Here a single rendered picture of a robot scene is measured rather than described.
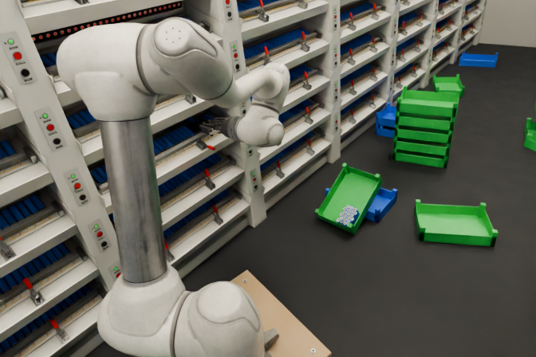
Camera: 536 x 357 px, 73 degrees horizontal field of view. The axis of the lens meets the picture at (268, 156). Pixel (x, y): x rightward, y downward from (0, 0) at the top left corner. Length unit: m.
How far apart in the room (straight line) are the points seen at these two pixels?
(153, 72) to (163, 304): 0.51
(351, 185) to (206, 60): 1.36
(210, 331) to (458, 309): 1.01
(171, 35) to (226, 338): 0.60
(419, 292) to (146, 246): 1.10
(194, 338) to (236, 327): 0.10
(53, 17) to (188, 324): 0.82
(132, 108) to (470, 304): 1.35
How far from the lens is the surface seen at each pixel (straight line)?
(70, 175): 1.21
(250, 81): 0.99
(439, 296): 1.61
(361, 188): 1.88
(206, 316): 0.84
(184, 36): 0.65
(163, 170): 1.38
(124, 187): 0.80
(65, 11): 1.14
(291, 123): 1.93
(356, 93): 2.33
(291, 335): 1.11
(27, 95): 1.12
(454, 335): 1.53
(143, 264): 0.87
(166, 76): 0.69
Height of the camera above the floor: 1.23
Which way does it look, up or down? 31 degrees down
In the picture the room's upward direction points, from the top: 7 degrees counter-clockwise
